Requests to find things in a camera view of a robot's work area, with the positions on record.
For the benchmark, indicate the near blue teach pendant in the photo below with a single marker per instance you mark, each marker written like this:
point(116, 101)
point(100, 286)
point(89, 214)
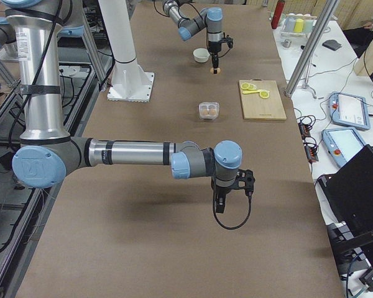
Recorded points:
point(343, 143)

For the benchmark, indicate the grey cup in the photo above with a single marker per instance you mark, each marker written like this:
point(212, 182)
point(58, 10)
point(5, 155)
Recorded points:
point(289, 24)

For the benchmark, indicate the far blue teach pendant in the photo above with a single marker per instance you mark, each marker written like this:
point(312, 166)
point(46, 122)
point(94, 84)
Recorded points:
point(349, 110)

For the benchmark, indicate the clear plastic egg box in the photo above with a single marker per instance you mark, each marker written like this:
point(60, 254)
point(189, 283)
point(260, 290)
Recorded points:
point(208, 110)

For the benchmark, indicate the black power strip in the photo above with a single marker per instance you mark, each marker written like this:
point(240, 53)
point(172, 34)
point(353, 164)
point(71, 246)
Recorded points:
point(309, 143)

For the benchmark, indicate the blue teach pendant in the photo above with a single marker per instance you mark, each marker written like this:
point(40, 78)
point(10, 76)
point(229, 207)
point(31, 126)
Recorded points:
point(343, 143)
point(349, 110)

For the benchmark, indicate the bamboo cutting board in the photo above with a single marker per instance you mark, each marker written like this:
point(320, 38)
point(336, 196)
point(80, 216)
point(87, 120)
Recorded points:
point(256, 108)

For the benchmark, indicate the small metal cup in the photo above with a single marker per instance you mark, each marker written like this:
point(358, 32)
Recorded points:
point(287, 43)

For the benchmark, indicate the dark grey pad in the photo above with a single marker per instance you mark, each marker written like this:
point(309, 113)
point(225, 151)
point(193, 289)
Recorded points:
point(332, 44)

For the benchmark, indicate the aluminium frame post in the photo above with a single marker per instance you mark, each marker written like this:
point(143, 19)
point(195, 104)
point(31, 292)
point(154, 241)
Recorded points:
point(299, 78)

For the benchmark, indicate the red cylindrical bottle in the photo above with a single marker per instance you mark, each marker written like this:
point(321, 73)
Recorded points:
point(277, 13)

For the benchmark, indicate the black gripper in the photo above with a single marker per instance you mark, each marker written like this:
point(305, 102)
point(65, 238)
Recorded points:
point(214, 46)
point(221, 191)

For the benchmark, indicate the yellow cup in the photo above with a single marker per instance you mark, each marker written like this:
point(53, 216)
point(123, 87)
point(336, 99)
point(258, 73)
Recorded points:
point(299, 24)

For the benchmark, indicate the white ceramic bowl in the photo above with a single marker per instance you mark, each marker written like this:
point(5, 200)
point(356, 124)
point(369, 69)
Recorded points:
point(201, 55)

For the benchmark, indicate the yellow plastic knife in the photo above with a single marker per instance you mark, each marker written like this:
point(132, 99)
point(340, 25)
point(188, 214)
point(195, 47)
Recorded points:
point(251, 92)

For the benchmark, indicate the brown egg from bowl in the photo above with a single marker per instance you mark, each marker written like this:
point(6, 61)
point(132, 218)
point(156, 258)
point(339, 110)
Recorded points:
point(215, 71)

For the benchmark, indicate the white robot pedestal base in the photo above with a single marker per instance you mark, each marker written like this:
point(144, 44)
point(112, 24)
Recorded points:
point(129, 82)

